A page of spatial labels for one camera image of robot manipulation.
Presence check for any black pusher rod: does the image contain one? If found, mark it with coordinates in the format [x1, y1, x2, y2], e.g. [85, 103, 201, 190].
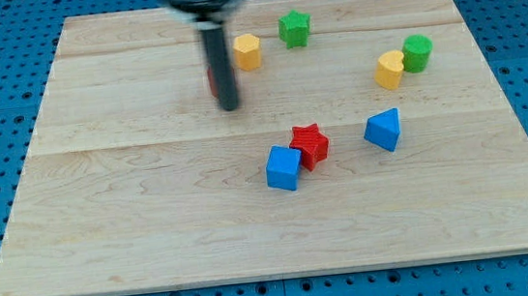
[199, 27, 240, 111]

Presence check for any blue triangle block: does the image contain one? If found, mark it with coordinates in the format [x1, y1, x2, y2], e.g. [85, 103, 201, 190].
[364, 108, 401, 152]

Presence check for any green star block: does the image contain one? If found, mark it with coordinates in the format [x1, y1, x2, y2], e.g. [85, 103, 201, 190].
[278, 10, 310, 49]

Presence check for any red block behind rod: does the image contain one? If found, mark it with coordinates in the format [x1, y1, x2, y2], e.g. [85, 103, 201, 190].
[206, 67, 219, 99]

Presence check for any blue cube block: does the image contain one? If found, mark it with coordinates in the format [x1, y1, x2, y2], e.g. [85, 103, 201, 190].
[266, 145, 302, 191]

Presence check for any yellow hexagon block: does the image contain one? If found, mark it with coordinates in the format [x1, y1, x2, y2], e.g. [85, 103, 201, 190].
[233, 34, 262, 71]

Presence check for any green cylinder block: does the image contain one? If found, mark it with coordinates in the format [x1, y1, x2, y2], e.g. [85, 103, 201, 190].
[402, 34, 433, 74]

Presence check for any yellow heart block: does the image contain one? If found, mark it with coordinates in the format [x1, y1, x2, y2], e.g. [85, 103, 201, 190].
[373, 49, 404, 90]

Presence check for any light wooden board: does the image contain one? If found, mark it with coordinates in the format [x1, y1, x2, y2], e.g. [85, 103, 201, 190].
[0, 0, 528, 296]

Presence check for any red star block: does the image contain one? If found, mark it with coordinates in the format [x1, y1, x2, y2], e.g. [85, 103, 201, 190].
[289, 124, 330, 171]

